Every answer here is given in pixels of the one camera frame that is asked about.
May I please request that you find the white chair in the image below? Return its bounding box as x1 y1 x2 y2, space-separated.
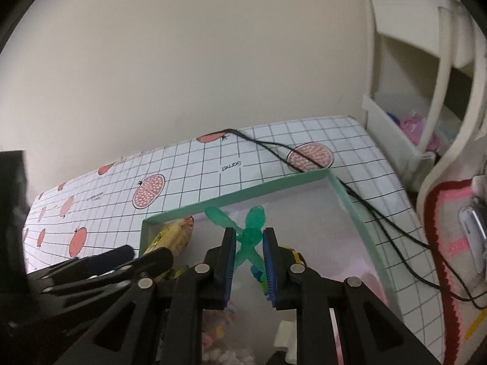
415 0 487 365

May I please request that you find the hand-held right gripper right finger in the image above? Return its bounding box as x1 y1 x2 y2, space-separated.
262 227 444 365

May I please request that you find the teal-rimmed white tray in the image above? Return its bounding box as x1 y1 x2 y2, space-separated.
139 169 404 365

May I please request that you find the pastel pipe cleaner heart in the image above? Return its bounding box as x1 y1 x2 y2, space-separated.
201 308 238 346

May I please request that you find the black and yellow toy figure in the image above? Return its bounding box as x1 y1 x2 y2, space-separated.
279 246 308 270

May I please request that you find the black cable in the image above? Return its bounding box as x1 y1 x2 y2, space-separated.
222 128 487 310

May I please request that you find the pomegranate print grid tablecloth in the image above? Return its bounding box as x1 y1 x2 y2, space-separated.
21 116 446 365

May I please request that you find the green translucent plastic figure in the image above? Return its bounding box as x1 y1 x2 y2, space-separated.
205 205 268 272

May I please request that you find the cream plastic frame piece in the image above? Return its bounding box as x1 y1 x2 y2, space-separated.
274 319 299 350

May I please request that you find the yellow snack packet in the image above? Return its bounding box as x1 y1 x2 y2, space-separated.
139 216 195 270

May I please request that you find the pink coiled bundle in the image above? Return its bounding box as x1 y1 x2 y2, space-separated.
399 116 438 149

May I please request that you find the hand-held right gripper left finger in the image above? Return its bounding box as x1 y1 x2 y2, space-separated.
53 227 237 365

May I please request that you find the silver device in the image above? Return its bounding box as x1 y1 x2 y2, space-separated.
458 177 487 259

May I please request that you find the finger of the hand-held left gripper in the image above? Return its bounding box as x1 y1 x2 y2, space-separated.
49 245 135 280
46 248 175 301

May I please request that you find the red pink knitted cushion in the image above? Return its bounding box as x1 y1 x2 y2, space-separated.
424 177 487 365

